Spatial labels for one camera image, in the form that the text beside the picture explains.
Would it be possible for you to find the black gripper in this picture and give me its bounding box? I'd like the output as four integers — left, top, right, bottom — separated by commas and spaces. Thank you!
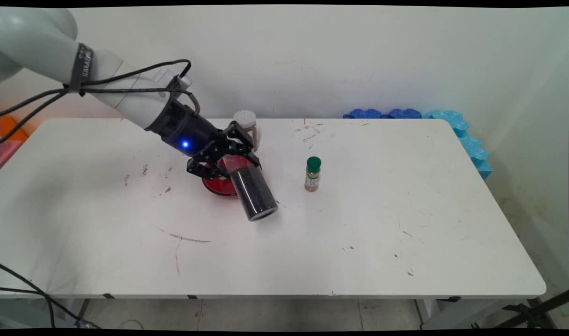
144, 100, 262, 182

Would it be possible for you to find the clear jar with black seeds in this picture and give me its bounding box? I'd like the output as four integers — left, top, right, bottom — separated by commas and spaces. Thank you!
221, 154, 279, 222

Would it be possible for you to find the red bowl black rim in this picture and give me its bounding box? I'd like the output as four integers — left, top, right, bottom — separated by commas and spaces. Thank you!
201, 156, 261, 196

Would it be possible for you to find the brown spice jar white lid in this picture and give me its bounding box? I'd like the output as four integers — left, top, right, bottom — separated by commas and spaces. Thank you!
233, 110, 259, 152

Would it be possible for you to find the small spice bottle green cap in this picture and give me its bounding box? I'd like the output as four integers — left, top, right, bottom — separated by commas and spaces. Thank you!
304, 156, 322, 192

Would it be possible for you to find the dark blue foam piece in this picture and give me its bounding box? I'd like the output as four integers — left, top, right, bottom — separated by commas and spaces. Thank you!
343, 108, 383, 119

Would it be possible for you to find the orange box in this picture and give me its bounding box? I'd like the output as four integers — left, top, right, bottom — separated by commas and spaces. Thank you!
0, 115, 29, 142

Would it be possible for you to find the pink box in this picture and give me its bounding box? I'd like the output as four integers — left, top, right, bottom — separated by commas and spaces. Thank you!
0, 140, 23, 168

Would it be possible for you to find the grey table leg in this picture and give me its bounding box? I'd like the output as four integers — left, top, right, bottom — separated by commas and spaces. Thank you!
56, 299, 91, 327

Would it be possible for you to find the light blue foam mat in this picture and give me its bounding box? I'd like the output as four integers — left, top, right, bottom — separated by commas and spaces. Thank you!
422, 110, 493, 180

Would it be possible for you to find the black tripod stand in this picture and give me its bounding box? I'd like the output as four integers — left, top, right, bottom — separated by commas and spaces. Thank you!
492, 289, 569, 329

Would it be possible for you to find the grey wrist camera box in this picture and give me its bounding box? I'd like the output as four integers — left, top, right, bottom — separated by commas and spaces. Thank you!
165, 74, 192, 94

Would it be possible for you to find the thin black camera cable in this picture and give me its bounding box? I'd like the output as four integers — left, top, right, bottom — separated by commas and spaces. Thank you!
0, 59, 192, 115

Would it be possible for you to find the dark velcro strap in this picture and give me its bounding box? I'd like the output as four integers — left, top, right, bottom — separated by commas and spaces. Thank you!
63, 43, 94, 96

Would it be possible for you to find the black cable with white marks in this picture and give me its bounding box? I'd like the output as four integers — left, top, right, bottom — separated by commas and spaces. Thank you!
0, 264, 100, 329

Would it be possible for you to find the plain black cable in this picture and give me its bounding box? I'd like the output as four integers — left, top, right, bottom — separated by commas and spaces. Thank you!
0, 287, 56, 329

